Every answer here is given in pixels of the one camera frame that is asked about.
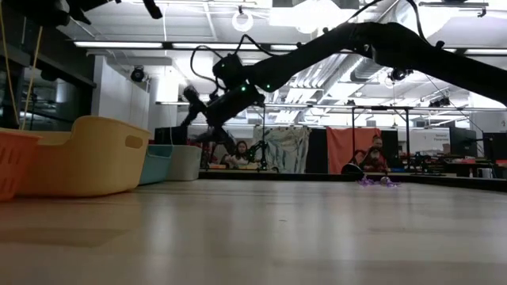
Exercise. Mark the black box monitor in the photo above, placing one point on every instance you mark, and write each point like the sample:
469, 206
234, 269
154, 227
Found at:
170, 135

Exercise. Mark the orange plastic basket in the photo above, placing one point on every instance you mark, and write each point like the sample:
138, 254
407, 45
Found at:
16, 170

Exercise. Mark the long ceiling light strip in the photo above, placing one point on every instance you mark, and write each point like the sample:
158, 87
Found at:
119, 44

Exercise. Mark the white patterned tarp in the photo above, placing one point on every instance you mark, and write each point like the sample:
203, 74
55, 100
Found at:
289, 150

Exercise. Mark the dark cluttered work table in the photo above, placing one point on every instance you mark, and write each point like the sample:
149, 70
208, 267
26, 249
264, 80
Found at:
435, 168

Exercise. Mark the white sign board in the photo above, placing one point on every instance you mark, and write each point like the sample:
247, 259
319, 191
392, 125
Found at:
429, 146

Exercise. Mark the black backdrop panel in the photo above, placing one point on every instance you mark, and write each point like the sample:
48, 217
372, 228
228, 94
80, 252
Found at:
317, 152
390, 142

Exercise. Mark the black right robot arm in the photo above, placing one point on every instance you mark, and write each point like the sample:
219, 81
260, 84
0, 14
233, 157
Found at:
396, 47

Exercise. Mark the orange cloth backdrop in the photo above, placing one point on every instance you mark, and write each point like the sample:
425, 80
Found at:
340, 146

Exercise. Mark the yellow plastic bin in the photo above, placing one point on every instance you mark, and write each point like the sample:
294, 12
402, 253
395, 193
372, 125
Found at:
91, 162

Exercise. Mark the person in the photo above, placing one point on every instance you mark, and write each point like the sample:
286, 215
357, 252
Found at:
374, 158
240, 156

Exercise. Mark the white mug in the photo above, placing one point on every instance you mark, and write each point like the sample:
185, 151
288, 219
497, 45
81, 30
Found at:
484, 173

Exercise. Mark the white plastic bin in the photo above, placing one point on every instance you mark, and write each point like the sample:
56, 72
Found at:
184, 162

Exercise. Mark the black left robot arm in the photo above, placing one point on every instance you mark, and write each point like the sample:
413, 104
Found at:
39, 12

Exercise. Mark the black ceiling spotlight cluster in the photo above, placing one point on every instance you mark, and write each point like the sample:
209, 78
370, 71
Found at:
398, 74

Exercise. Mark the black background robot arm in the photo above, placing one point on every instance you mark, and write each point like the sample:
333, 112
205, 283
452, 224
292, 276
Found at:
261, 152

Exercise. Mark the silver ventilation duct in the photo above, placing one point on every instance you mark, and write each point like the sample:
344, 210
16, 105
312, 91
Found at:
368, 69

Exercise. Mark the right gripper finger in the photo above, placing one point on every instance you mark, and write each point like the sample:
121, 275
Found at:
200, 117
204, 126

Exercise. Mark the teal plastic bin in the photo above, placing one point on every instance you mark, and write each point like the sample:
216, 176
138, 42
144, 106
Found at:
156, 166

